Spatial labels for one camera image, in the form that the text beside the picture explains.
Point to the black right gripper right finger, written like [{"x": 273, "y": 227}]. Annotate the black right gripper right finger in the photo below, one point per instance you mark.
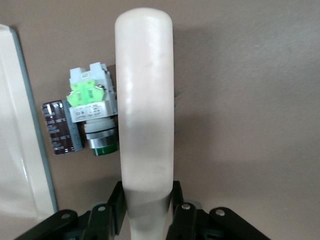
[{"x": 187, "y": 222}]

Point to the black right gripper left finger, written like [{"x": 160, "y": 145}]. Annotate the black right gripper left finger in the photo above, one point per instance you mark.
[{"x": 100, "y": 222}]

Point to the dark cylindrical capacitor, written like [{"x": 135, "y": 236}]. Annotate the dark cylindrical capacitor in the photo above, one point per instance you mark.
[{"x": 57, "y": 130}]

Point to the push button switch green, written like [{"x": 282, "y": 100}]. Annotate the push button switch green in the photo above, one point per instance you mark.
[{"x": 90, "y": 100}]

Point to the beige plastic dustpan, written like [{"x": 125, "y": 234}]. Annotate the beige plastic dustpan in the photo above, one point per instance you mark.
[{"x": 15, "y": 125}]

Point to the beige hand brush black bristles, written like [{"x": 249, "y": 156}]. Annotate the beige hand brush black bristles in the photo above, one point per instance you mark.
[{"x": 145, "y": 87}]

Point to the brown table cover mat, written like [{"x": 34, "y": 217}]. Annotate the brown table cover mat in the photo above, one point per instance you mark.
[{"x": 237, "y": 112}]

